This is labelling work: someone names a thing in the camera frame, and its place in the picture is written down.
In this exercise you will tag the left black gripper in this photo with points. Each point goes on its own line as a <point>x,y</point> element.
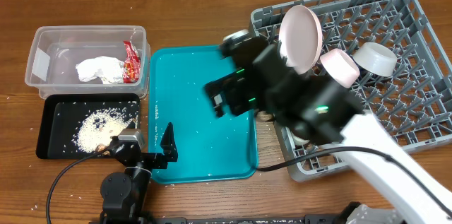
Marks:
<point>167,145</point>

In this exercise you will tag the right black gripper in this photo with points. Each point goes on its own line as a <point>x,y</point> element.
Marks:
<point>241,90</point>

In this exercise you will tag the red snack wrapper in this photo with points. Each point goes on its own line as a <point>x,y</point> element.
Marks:
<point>132,64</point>

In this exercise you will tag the white paper cup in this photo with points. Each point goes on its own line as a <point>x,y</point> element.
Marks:
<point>299,141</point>

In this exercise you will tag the large white plate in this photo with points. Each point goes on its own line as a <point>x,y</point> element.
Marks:
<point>301,38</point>

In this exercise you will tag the white napkin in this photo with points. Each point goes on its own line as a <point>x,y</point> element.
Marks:
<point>108,69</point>

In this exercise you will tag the small pink bowl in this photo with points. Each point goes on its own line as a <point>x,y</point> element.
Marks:
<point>340,67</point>

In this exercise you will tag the grey metal bowl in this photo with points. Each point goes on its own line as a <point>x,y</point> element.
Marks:
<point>376,59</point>

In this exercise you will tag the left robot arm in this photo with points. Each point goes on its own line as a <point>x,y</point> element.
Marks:
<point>124,192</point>

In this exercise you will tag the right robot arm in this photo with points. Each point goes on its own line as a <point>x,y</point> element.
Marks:
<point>320,110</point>

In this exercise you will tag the grey dishwasher rack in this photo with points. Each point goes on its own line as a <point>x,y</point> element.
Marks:
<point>414,103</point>

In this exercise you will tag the teal serving tray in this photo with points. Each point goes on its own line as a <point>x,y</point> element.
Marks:
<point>209,148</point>

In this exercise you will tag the brown food scrap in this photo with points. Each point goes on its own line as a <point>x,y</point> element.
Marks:
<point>102,149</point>

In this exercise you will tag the spilled white rice pile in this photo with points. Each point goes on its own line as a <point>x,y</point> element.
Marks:
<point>99,126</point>

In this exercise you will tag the black plastic tray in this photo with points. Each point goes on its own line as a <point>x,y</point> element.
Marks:
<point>62,114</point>

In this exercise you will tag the clear plastic bin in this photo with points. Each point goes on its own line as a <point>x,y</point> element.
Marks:
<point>57,50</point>

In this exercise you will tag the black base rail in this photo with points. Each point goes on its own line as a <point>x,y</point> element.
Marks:
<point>354,212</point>

